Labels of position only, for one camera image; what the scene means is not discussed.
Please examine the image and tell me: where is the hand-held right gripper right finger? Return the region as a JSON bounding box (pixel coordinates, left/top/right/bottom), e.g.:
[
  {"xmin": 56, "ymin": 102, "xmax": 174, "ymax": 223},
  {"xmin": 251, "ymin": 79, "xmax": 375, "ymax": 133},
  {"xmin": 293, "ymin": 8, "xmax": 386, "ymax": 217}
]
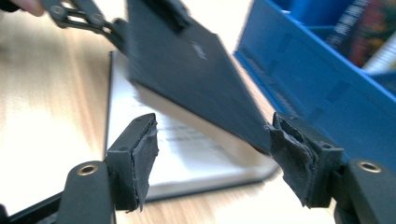
[{"xmin": 265, "ymin": 111, "xmax": 346, "ymax": 209}]

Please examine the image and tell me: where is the blue landscape cover book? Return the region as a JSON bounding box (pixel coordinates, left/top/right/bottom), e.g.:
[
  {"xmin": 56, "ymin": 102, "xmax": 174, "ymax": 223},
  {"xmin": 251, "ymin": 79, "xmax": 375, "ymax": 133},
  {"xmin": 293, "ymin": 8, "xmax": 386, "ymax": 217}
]
[{"xmin": 279, "ymin": 0, "xmax": 356, "ymax": 28}]

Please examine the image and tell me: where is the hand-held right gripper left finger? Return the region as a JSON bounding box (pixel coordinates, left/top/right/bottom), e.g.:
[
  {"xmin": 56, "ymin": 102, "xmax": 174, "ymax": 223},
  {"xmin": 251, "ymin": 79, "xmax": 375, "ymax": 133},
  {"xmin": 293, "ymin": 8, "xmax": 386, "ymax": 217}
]
[{"xmin": 103, "ymin": 112, "xmax": 160, "ymax": 214}]

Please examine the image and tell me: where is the red illustrated cover book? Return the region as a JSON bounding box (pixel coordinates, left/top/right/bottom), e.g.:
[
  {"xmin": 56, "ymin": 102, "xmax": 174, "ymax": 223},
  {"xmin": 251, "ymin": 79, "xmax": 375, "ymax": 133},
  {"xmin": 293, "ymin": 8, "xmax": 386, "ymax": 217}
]
[{"xmin": 325, "ymin": 0, "xmax": 396, "ymax": 69}]

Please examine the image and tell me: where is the blue plastic file rack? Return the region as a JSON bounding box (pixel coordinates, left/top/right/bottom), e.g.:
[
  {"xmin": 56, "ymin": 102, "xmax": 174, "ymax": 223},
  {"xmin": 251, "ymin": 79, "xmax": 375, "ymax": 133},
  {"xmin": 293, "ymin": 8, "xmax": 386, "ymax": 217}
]
[{"xmin": 233, "ymin": 0, "xmax": 396, "ymax": 175}]

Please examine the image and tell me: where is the black notebook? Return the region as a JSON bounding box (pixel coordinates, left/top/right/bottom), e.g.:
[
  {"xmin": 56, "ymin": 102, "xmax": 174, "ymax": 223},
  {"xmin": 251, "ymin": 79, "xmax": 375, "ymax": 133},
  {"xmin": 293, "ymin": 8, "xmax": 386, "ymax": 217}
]
[{"xmin": 103, "ymin": 0, "xmax": 280, "ymax": 203}]

